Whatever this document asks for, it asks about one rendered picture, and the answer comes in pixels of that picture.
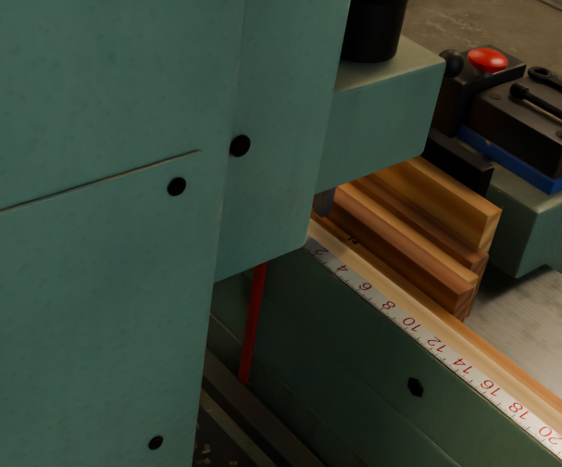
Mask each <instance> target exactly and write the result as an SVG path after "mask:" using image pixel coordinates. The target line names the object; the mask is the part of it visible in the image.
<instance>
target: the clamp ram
mask: <svg viewBox="0 0 562 467"><path fill-rule="evenodd" d="M420 156H421V157H423V158H425V159H426V160H428V161H429V162H430V163H431V164H433V165H434V166H436V167H437V168H439V169H440V170H443V171H444V172H446V173H447V174H449V175H450V176H452V177H453V178H455V179H456V180H458V181H459V182H461V183H462V184H464V185H465V186H466V187H468V188H469V189H471V190H472V191H474V192H475V193H477V194H478V195H480V196H482V197H484V198H485V196H486V193H487V190H488V187H489V184H490V181H491V179H492V175H493V170H494V165H492V164H490V162H493V160H492V159H491V158H490V157H489V156H488V155H487V154H485V153H483V152H477V153H472V152H471V151H469V150H468V149H466V148H465V147H464V146H462V145H460V144H458V143H457V142H455V141H454V140H452V139H451V138H449V137H447V136H446V135H444V134H443V133H440V132H439V131H437V130H436V129H434V128H432V127H431V126H430V129H429V133H428V137H427V141H426V144H425V147H424V151H423V152H422V154H421V155H420Z"/></svg>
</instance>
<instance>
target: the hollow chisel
mask: <svg viewBox="0 0 562 467"><path fill-rule="evenodd" d="M335 189H336V187H333V188H332V189H329V190H326V191H324V192H321V193H318V194H316V198H315V203H314V207H313V211H314V212H315V213H316V214H318V215H319V216H320V217H321V218H322V217H324V216H327V215H329V214H331V208H332V203H333V199H334V194H335Z"/></svg>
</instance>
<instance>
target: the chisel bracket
mask: <svg viewBox="0 0 562 467"><path fill-rule="evenodd" d="M445 67H446V61H445V60H444V59H443V58H442V57H439V56H437V55H436V54H434V53H432V52H431V51H429V50H428V49H426V48H424V47H422V46H421V45H419V44H416V43H415V42H413V41H411V40H409V39H408V38H406V37H405V36H403V35H401V34H400V39H399V43H398V46H397V51H396V54H395V56H394V57H393V58H391V59H389V60H386V61H383V62H379V63H358V62H352V61H347V60H343V59H340V61H339V66H338V70H337V76H336V81H335V85H334V91H333V96H332V100H331V110H330V115H329V120H328V125H327V130H326V135H325V140H324V145H323V150H322V155H321V160H320V165H319V170H318V179H317V184H316V189H315V195H316V194H318V193H321V192H324V191H326V190H329V189H332V188H333V187H336V186H339V185H341V184H344V183H348V182H351V181H353V180H355V179H358V178H361V177H363V176H366V175H369V174H371V173H373V172H376V171H379V170H383V169H386V168H388V167H391V166H393V165H395V164H398V163H401V162H403V161H406V160H409V159H411V158H415V157H417V156H420V155H421V154H422V152H423V151H424V147H425V144H426V141H427V137H428V133H429V129H430V126H431V120H432V116H433V112H434V109H435V106H436V102H437V98H438V94H439V91H440V87H441V84H442V80H443V74H444V70H445Z"/></svg>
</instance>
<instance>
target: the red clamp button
mask: <svg viewBox="0 0 562 467"><path fill-rule="evenodd" d="M468 62H469V63H470V64H471V65H472V66H473V67H474V68H475V69H478V70H480V71H483V72H488V73H496V72H498V71H502V70H505V69H506V67H507V63H508V61H507V59H506V57H505V56H504V55H503V54H501V53H500V52H498V51H496V50H493V49H490V48H476V49H473V50H471V51H469V52H468Z"/></svg>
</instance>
